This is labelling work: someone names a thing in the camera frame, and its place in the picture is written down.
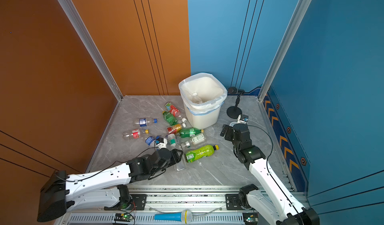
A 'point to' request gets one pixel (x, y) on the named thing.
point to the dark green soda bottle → (171, 120)
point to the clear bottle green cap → (173, 144)
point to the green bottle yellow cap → (188, 132)
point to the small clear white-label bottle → (196, 139)
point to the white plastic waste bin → (206, 115)
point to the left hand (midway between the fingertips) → (181, 153)
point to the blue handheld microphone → (185, 216)
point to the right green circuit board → (250, 218)
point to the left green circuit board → (123, 217)
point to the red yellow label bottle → (174, 129)
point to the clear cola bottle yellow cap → (134, 134)
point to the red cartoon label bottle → (175, 111)
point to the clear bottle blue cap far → (143, 122)
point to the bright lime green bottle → (200, 153)
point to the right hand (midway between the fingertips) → (229, 127)
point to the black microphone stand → (234, 111)
